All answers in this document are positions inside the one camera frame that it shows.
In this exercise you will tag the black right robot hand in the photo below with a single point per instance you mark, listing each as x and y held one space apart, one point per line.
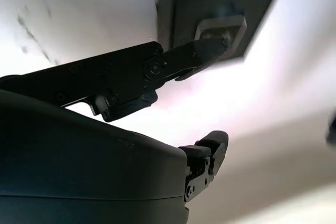
78 169

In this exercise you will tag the small silver depth camera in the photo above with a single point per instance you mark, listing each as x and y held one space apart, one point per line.
236 27

